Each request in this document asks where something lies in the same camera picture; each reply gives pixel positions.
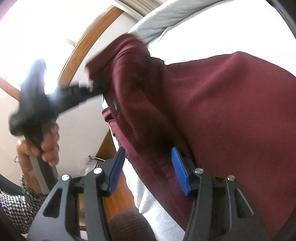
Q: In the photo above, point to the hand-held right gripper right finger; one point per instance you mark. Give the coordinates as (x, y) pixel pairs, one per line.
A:
(181, 173)

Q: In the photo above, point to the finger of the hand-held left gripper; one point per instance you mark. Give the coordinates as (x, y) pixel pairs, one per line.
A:
(74, 93)

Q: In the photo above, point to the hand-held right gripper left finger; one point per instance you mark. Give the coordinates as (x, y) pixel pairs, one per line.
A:
(116, 171)

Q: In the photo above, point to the maroon pants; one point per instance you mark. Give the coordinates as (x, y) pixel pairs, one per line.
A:
(219, 104)

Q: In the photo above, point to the person's left forearm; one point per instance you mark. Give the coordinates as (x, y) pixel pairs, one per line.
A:
(18, 208)

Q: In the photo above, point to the person's left hand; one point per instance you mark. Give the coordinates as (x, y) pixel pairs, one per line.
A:
(52, 146)

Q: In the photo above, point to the white plastic bag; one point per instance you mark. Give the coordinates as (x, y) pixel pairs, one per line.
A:
(89, 165)

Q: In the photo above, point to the brown knit cloth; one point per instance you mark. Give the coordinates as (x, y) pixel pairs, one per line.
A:
(129, 224)

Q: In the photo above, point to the grey duvet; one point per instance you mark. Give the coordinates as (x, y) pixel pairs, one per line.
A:
(161, 18)

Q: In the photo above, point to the bed with light blue sheet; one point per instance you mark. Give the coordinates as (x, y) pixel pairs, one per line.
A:
(208, 34)

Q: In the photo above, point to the wooden window frame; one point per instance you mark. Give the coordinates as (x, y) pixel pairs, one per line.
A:
(76, 53)

